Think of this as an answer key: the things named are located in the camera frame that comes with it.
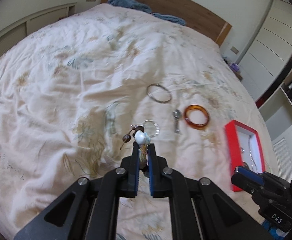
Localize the silver chain necklace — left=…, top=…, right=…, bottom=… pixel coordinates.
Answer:
left=246, top=134, right=257, bottom=172

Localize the red white jewelry box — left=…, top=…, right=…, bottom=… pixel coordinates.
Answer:
left=225, top=120, right=265, bottom=192

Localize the amber orange bangle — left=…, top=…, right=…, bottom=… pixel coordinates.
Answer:
left=184, top=105, right=210, bottom=130

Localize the black white bead bracelet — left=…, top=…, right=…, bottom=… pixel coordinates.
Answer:
left=119, top=125, right=152, bottom=173

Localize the small twisted silver ring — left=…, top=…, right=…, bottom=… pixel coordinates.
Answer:
left=142, top=119, right=161, bottom=138

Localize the thin silver bangle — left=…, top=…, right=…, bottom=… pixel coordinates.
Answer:
left=146, top=83, right=172, bottom=103

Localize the floral cream bed duvet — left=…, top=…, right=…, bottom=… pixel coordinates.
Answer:
left=0, top=4, right=275, bottom=239

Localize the wooden nightstand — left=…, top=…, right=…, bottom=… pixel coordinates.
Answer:
left=224, top=59, right=243, bottom=81

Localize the purple tissue box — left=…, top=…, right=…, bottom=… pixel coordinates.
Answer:
left=230, top=63, right=240, bottom=72

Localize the white wardrobe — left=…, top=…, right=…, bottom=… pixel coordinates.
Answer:
left=239, top=0, right=292, bottom=181

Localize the wooden headboard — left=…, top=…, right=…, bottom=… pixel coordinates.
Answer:
left=100, top=0, right=232, bottom=46

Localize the blue pillow right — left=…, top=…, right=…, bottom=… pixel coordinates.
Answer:
left=151, top=12, right=186, bottom=26

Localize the blue pillow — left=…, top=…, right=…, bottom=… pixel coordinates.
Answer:
left=151, top=12, right=186, bottom=26
left=107, top=0, right=152, bottom=14

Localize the low white radiator cabinet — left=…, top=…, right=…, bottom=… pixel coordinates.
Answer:
left=0, top=3, right=77, bottom=57

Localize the blue pillow left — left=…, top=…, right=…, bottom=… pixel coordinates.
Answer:
left=107, top=0, right=152, bottom=14

